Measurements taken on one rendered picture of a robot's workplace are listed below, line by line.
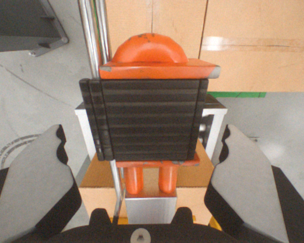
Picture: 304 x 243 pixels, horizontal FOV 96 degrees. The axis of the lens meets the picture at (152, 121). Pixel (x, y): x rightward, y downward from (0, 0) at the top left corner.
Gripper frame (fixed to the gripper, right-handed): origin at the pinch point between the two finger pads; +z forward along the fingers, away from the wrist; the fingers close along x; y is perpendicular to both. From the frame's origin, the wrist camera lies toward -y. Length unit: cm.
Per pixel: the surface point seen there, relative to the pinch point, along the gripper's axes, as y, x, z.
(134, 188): 8.6, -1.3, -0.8
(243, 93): 32, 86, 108
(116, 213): 15.1, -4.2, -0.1
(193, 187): 28.5, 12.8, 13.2
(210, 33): -10, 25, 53
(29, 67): 12, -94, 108
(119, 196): 8.7, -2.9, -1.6
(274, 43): -7, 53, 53
